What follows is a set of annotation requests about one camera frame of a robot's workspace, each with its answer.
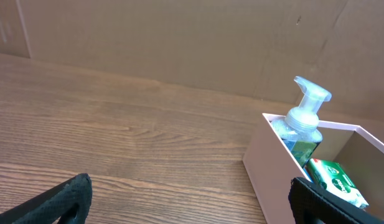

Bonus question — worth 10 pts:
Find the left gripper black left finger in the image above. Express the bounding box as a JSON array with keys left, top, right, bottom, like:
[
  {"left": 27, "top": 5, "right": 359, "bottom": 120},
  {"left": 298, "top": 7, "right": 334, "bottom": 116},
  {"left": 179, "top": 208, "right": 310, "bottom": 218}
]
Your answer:
[{"left": 0, "top": 173, "right": 93, "bottom": 224}]

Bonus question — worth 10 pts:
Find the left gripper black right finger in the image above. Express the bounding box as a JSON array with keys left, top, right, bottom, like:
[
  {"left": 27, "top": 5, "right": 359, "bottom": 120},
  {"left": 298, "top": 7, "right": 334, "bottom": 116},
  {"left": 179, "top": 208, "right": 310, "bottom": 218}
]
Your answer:
[{"left": 288, "top": 177, "right": 384, "bottom": 224}]

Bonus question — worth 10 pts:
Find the green soap bar pack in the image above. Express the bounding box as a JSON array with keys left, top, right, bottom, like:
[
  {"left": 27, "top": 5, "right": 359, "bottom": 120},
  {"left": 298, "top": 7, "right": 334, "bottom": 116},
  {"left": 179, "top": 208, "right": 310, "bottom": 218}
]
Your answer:
[{"left": 306, "top": 158, "right": 369, "bottom": 209}]

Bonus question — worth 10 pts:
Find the pink open cardboard box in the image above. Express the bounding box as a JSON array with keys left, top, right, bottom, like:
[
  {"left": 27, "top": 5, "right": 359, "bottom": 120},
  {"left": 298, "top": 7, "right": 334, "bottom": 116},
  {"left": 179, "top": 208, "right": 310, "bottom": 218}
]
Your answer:
[{"left": 243, "top": 113, "right": 384, "bottom": 223}]

